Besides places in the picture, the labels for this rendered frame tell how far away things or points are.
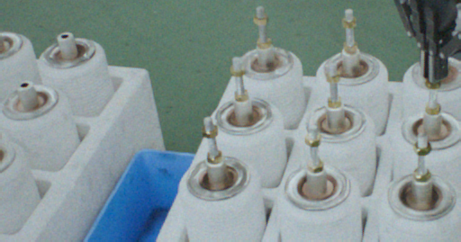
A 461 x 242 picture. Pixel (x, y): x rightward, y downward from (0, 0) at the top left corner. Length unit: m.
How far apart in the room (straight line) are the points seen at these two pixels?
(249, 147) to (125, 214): 0.27
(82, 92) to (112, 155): 0.10
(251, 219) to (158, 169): 0.32
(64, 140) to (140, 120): 0.17
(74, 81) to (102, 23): 0.60
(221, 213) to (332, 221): 0.13
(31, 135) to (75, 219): 0.12
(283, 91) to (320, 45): 0.52
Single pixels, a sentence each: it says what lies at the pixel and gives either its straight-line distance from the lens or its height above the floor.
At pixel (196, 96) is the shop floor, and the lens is 1.60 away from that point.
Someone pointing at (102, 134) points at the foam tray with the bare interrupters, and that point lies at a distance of 1.26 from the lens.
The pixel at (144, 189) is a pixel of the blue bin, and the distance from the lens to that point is 1.34.
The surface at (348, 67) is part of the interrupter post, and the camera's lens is 1.18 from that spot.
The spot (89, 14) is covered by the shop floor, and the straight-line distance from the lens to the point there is 1.91.
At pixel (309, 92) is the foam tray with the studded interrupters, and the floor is 0.17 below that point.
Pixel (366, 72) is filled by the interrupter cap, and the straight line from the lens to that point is 1.18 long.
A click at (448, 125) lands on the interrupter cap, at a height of 0.25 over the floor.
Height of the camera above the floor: 0.93
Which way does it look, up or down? 37 degrees down
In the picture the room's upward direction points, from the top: 5 degrees counter-clockwise
